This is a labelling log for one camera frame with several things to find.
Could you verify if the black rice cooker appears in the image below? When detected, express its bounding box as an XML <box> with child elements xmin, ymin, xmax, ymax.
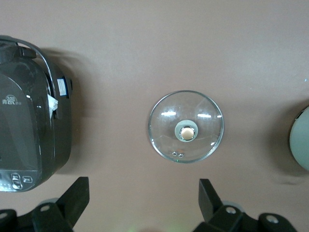
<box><xmin>0</xmin><ymin>35</ymin><xmax>74</xmax><ymax>193</ymax></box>

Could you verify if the brown table cloth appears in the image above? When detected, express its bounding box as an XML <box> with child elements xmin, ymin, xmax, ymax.
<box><xmin>0</xmin><ymin>0</ymin><xmax>309</xmax><ymax>232</ymax></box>

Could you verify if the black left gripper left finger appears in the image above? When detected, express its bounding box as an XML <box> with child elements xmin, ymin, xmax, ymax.
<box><xmin>0</xmin><ymin>176</ymin><xmax>90</xmax><ymax>232</ymax></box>

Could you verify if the glass lid with gold knob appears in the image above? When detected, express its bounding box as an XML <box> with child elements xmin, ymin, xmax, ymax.
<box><xmin>148</xmin><ymin>90</ymin><xmax>225</xmax><ymax>164</ymax></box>

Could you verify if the grey-green cooking pot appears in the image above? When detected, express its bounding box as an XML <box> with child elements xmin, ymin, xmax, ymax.
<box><xmin>289</xmin><ymin>105</ymin><xmax>309</xmax><ymax>174</ymax></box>

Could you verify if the white paper tag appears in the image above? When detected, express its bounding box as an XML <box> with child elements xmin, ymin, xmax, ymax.
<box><xmin>47</xmin><ymin>93</ymin><xmax>59</xmax><ymax>119</ymax></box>

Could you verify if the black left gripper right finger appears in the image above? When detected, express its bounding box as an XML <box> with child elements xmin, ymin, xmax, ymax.
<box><xmin>193</xmin><ymin>178</ymin><xmax>299</xmax><ymax>232</ymax></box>

